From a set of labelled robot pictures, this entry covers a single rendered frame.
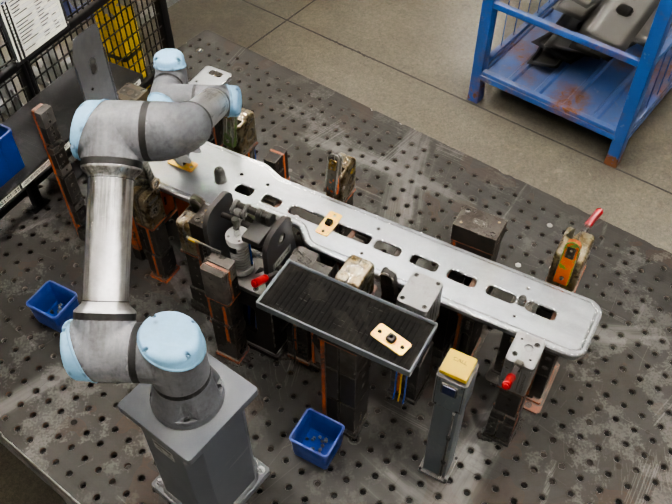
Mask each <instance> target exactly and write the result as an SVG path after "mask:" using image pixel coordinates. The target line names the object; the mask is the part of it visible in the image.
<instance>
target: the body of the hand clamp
mask: <svg viewBox="0 0 672 504"><path fill-rule="evenodd" d="M133 213H134V216H135V220H136V225H139V226H141V230H142V233H143V237H144V240H145V244H146V247H147V251H146V255H147V258H148V262H149V265H150V269H151V271H152V272H151V273H150V276H151V277H152V278H154V279H157V280H159V281H161V282H163V283H165V284H167V283H168V282H169V281H170V280H171V279H172V278H173V276H174V275H175V274H176V273H177V272H178V271H179V269H180V266H179V265H177V262H176V258H175V254H174V250H173V246H172V245H170V241H169V237H168V233H167V229H166V225H165V221H164V220H165V218H166V217H167V215H166V214H165V210H164V206H163V202H162V198H161V194H160V189H159V186H157V187H156V188H155V189H154V190H152V189H151V187H150V185H149V184H146V185H145V186H143V185H139V186H135V187H134V194H133Z"/></svg>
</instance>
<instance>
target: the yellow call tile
mask: <svg viewBox="0 0 672 504"><path fill-rule="evenodd" d="M477 361H478V360H477V359H475V358H473V357H471V356H468V355H466V354H464V353H462V352H459V351H457V350H455V349H452V348H451V349H450V351H449V352H448V354H447V356H446V358H445V360H444V362H443V363H442V365H441V367H440V369H439V372H440V373H442V374H444V375H446V376H449V377H451V378H453V379H455V380H458V381H460V382H462V383H464V384H466V383H467V381H468V379H469V378H470V376H471V374H472V372H473V370H474V368H475V366H476V364H477Z"/></svg>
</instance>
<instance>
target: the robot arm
mask: <svg viewBox="0 0 672 504"><path fill-rule="evenodd" d="M153 60H154V68H155V76H154V79H153V84H152V87H151V91H150V94H149V95H148V98H147V101H133V100H110V99H102V100H88V101H85V102H84V103H82V104H81V105H80V106H79V108H78V109H77V110H76V112H75V114H74V117H73V120H72V124H71V129H70V143H71V147H70V148H71V152H72V154H73V156H74V157H75V158H76V159H78V160H79V161H80V168H81V169H82V170H83V171H84V172H85V173H86V175H87V176H88V189H87V210H86V232H85V253H84V274H83V295H82V302H81V304H80V305H79V306H78V307H77V308H75V309H74V310H73V319H70V320H67V321H66V322H65V323H64V325H63V327H62V333H61V334H60V353H61V359H62V363H63V366H64V368H65V370H66V372H67V374H68V375H69V376H70V377H71V378H72V379H74V380H77V381H88V382H92V383H98V382H110V383H144V384H151V387H150V391H149V402H150V406H151V409H152V411H153V414H154V416H155V417H156V418H157V420H158V421H159V422H161V423H162V424H163V425H165V426H167V427H169V428H172V429H176V430H191V429H195V428H198V427H201V426H203V425H205V424H206V423H208V422H209V421H211V420H212V419H213V418H214V417H215V416H216V415H217V414H218V412H219V411H220V409H221V407H222V405H223V402H224V397H225V391H224V386H223V381H222V379H221V377H220V375H219V373H218V372H217V371H216V370H215V369H214V368H213V367H212V366H211V365H210V363H209V359H208V355H207V351H206V341H205V338H204V336H203V334H202V332H201V329H200V327H199V326H198V324H197V323H196V322H195V321H194V320H193V319H192V318H190V317H189V316H187V315H185V314H183V313H180V312H175V311H164V312H159V313H156V314H155V315H154V316H153V317H149V318H147V319H146V320H145V321H144V322H136V311H135V310H134V309H133V308H132V307H131V306H130V304H129V284H130V262H131V239H132V216H133V194H134V180H135V178H136V177H137V176H139V175H140V174H141V173H142V170H143V162H144V161H149V162H154V161H159V162H160V161H167V160H172V159H173V160H174V161H175V162H176V163H177V164H179V165H180V166H184V164H183V162H184V163H191V159H190V157H189V155H190V153H191V152H192V153H201V149H200V147H201V146H202V145H204V144H205V143H206V142H207V141H208V139H209V138H210V136H211V134H212V131H213V127H214V126H215V125H216V124H217V123H218V122H219V121H220V120H221V119H222V118H223V117H227V118H230V117H237V116H239V115H240V113H241V108H242V95H241V90H240V88H239V87H238V86H234V85H228V84H225V85H201V84H189V82H188V76H187V70H186V63H185V60H184V56H183V54H182V52H180V51H179V50H177V49H173V48H170V49H169V48H166V49H162V50H160V51H158V52H157V53H156V54H155V55H154V58H153Z"/></svg>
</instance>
